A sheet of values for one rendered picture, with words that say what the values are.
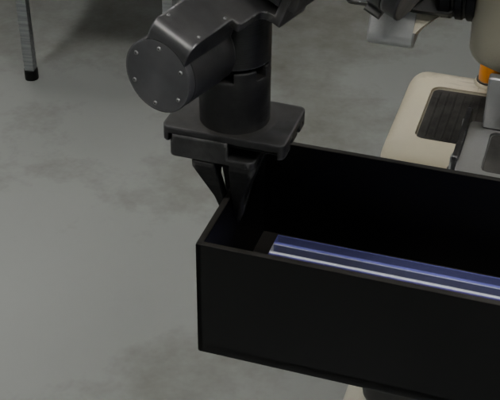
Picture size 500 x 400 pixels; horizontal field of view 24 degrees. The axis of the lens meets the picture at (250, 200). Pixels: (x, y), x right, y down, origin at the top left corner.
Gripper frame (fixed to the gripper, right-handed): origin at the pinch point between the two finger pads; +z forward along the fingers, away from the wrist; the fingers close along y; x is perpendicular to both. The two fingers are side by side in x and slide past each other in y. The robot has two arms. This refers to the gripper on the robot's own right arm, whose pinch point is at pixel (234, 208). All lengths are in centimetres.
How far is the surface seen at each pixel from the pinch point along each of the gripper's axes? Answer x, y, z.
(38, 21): 221, -140, 108
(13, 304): 95, -84, 109
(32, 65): 186, -124, 103
